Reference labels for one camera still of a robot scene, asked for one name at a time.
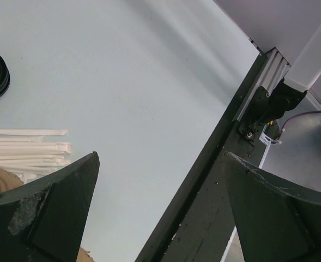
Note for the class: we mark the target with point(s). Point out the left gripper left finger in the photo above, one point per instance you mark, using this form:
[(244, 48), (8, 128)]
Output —
[(44, 220)]

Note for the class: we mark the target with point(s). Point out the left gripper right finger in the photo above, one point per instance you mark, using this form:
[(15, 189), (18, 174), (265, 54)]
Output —
[(276, 220)]

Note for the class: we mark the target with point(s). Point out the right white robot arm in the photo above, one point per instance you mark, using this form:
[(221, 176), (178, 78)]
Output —
[(300, 47)]

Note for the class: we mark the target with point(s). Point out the brown paper bag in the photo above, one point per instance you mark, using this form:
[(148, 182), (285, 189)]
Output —
[(83, 256)]

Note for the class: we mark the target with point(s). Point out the bundle of wrapped straws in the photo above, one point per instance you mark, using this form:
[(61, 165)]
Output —
[(33, 153)]

